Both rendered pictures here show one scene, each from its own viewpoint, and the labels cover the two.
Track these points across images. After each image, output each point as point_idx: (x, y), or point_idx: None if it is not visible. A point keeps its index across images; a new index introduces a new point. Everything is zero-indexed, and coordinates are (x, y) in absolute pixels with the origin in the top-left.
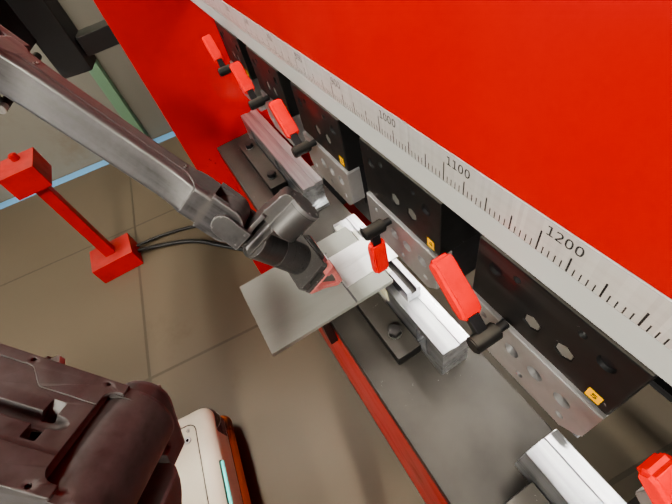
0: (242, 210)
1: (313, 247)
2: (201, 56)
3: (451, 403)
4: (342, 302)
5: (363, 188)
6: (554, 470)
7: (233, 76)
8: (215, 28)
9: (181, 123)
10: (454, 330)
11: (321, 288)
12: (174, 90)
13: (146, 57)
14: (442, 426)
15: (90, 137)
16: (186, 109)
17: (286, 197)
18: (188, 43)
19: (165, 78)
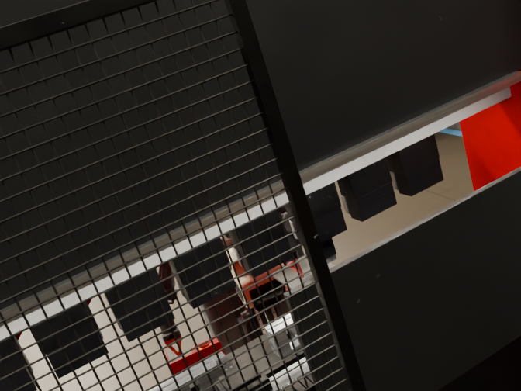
0: (284, 209)
1: (300, 250)
2: (498, 140)
3: (257, 356)
4: (294, 285)
5: (296, 234)
6: (206, 361)
7: (517, 165)
8: (512, 127)
9: (476, 173)
10: (276, 329)
11: (292, 269)
12: (477, 150)
13: (467, 123)
14: (246, 354)
15: None
16: (481, 167)
17: (284, 214)
18: (492, 128)
19: (474, 140)
